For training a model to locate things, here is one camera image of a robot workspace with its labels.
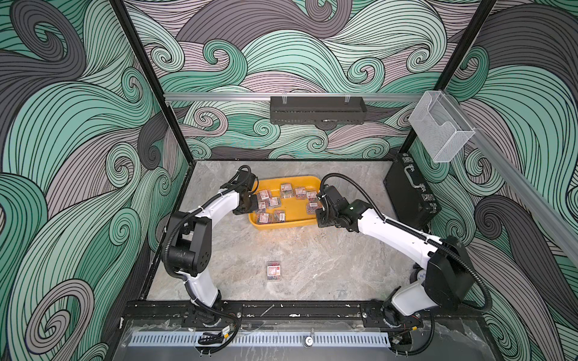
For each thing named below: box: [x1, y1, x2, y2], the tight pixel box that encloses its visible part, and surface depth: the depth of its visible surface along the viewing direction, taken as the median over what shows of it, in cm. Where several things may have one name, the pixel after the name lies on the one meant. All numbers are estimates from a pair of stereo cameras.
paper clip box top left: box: [258, 189, 270, 201], surface depth 106 cm
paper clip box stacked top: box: [279, 182, 293, 199], surface depth 105 cm
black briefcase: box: [383, 152, 442, 231], surface depth 85 cm
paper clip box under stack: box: [295, 187, 307, 201], surface depth 106 cm
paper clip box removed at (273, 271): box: [267, 260, 281, 282], surface depth 83 cm
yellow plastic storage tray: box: [248, 175, 321, 230], surface depth 105 cm
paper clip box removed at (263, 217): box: [257, 212, 271, 225], surface depth 97 cm
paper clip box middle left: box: [257, 200, 267, 213], surface depth 101 cm
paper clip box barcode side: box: [273, 209, 286, 223], surface depth 97 cm
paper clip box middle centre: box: [268, 197, 281, 208], surface depth 102 cm
